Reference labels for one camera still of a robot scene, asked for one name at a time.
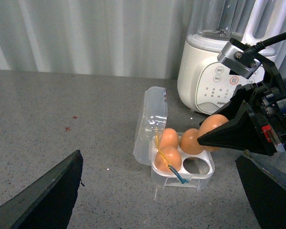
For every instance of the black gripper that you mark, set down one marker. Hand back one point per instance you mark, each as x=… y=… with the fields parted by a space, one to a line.
x=254 y=119

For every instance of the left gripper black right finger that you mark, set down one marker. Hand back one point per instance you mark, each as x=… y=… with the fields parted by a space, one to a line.
x=265 y=188

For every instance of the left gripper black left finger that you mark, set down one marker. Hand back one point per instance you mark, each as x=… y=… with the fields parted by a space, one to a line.
x=49 y=201

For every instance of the brown egg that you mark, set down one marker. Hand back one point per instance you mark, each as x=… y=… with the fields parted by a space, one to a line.
x=169 y=138
x=168 y=156
x=211 y=126
x=189 y=143

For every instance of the clear plastic egg box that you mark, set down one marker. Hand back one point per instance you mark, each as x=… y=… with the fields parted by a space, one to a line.
x=197 y=169

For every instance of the white Joyoung blender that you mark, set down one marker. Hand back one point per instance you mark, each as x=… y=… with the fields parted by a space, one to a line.
x=204 y=84

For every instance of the yellow blue rubber band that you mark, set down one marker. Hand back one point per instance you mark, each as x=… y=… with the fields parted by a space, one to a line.
x=173 y=171

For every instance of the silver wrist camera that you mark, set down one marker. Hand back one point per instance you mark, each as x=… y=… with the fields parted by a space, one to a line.
x=234 y=56

